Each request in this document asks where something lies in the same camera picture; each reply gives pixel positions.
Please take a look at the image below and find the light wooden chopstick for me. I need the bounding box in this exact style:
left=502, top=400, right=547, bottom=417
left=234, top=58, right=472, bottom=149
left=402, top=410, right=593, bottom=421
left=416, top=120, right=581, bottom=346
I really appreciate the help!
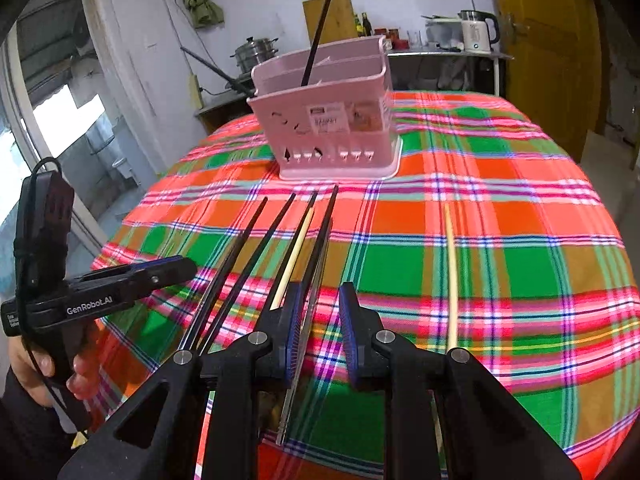
left=433, top=202, right=460, bottom=456
left=267, top=206, right=314, bottom=310

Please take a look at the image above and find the black chopstick silver patterned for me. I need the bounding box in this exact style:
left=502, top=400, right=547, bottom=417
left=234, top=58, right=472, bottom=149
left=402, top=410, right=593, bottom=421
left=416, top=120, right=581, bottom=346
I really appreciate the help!
left=274, top=228, right=332, bottom=447

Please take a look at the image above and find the steel kitchen counter table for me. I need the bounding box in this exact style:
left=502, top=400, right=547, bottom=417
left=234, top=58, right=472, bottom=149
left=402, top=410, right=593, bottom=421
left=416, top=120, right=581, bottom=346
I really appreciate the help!
left=387, top=48, right=513, bottom=98

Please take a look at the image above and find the person's left hand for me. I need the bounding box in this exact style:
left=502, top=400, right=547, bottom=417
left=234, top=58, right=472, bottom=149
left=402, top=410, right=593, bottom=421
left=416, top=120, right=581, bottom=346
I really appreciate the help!
left=8, top=322, right=100, bottom=408

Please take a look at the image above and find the plaid tablecloth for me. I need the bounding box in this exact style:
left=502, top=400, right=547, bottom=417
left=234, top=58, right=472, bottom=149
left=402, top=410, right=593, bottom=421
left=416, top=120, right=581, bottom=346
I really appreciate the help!
left=89, top=92, right=639, bottom=479

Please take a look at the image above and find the low steel shelf cabinet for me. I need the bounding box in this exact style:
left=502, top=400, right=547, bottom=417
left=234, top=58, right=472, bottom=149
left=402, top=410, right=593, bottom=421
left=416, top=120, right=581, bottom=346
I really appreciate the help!
left=194, top=90, right=252, bottom=134

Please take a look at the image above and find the yellow power strip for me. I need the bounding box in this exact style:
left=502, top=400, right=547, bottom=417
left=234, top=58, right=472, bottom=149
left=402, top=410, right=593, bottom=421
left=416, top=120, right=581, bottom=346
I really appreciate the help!
left=189, top=74, right=203, bottom=110

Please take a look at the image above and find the steel steamer pot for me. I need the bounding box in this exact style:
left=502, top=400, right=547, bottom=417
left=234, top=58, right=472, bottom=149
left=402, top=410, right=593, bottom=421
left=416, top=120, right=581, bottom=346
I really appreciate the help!
left=233, top=37, right=279, bottom=74

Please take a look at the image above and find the pink utensil basket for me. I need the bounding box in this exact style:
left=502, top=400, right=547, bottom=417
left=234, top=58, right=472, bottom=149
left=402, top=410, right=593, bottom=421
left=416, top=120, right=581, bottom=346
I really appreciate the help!
left=247, top=36, right=401, bottom=181

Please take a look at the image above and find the wooden cutting board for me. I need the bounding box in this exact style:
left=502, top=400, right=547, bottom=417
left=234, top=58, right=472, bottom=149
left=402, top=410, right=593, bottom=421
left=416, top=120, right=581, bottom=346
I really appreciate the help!
left=303, top=0, right=358, bottom=44

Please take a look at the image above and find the dark oil bottle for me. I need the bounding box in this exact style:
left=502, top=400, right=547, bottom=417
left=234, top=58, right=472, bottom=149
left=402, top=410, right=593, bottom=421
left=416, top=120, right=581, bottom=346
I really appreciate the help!
left=362, top=12, right=373, bottom=36

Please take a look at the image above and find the red lid sauce jar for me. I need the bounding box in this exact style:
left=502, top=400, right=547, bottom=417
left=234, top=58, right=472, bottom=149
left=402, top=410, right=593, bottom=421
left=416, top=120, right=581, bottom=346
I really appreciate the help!
left=386, top=28, right=399, bottom=50

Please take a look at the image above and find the white electric kettle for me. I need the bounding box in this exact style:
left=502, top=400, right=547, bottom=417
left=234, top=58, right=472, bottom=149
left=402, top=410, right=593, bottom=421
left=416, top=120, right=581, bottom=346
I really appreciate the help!
left=458, top=10, right=501, bottom=53

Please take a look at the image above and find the clear plastic container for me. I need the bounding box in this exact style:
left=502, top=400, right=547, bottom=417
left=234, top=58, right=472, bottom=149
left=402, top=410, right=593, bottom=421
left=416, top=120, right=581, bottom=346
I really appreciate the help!
left=424, top=16, right=463, bottom=51

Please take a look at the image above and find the wooden door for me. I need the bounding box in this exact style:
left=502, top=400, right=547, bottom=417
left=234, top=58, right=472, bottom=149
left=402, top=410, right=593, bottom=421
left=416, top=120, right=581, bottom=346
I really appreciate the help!
left=497, top=0, right=602, bottom=162

